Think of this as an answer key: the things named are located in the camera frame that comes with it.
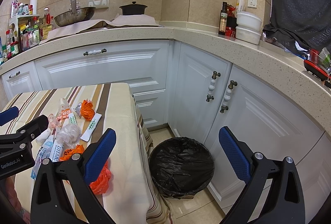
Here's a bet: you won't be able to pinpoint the white tissue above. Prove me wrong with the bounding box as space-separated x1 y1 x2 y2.
35 128 52 146

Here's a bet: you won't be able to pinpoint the large orange plastic bag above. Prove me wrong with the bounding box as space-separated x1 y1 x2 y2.
59 144 112 195

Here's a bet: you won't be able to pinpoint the clear plastic wrap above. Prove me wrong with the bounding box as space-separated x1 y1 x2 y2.
55 123 81 148

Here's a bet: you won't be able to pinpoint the orange white snack wrapper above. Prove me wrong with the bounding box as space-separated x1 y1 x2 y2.
57 98 72 121

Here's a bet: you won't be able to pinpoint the silver foil wrapper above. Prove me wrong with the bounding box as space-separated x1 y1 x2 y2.
74 102 82 118

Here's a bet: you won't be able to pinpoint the small orange bag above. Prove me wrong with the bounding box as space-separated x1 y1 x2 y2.
80 99 95 121

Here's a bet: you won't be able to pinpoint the white green text sachet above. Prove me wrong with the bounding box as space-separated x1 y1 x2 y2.
80 113 102 142

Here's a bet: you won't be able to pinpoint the white DHA milk powder sachet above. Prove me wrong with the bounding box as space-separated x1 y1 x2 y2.
49 144 63 162

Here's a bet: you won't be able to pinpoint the black lined trash bin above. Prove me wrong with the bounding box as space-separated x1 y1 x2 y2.
149 137 215 199

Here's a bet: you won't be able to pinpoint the person left hand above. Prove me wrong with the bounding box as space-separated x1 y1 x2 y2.
5 177 30 223

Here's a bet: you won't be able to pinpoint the white left cabinet door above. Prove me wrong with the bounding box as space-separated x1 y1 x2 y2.
1 61 42 100

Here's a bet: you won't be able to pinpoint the pink clear wrapper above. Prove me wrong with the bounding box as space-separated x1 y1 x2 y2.
48 114 61 135

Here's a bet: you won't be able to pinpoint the striped tablecloth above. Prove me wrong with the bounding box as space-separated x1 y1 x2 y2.
0 82 174 224

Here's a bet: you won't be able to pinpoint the white right cabinet door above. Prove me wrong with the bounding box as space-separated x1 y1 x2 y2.
205 66 324 210

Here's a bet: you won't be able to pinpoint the condiment rack with bottles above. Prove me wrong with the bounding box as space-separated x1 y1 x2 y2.
1 0 55 64

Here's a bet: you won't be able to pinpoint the paper towel roll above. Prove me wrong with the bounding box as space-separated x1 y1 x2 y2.
30 0 38 15

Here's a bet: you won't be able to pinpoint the steel wok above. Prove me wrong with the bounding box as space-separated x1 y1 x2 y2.
54 0 96 27

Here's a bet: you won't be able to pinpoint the red black tray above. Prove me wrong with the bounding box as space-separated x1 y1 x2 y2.
303 48 330 82

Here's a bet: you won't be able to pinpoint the white drawer cabinet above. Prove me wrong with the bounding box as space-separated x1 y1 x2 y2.
35 40 169 127

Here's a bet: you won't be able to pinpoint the white corner cabinet door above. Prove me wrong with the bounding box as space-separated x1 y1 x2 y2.
169 43 232 143

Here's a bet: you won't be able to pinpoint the beige stove cover cloth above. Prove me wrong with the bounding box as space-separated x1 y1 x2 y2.
43 15 159 43

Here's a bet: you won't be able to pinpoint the black lidded pot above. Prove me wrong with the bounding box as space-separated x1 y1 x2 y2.
120 1 147 16

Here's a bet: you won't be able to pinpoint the white stacked bowls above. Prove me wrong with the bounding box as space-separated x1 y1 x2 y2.
236 11 262 45

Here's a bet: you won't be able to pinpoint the dark oil bottle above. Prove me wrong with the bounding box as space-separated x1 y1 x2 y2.
218 2 227 35

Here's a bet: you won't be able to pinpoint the red snack packages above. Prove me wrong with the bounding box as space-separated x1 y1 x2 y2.
225 4 237 38

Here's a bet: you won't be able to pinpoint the dark grey hanging cloth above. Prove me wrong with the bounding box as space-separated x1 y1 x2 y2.
263 0 330 56

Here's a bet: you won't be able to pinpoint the left door porcelain handle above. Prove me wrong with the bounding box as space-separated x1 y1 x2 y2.
8 71 21 79

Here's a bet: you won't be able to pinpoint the drawer porcelain handle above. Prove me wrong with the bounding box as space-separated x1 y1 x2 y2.
83 49 107 56

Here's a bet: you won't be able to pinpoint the right door porcelain handle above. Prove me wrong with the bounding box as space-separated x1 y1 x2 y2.
220 80 238 113

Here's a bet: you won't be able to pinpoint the corner door porcelain handle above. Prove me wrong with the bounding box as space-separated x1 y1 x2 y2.
206 71 221 102

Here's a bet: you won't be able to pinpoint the white wall hook holder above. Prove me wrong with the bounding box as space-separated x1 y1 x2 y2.
88 0 109 9

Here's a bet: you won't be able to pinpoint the white wall socket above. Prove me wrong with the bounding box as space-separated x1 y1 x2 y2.
247 0 258 8

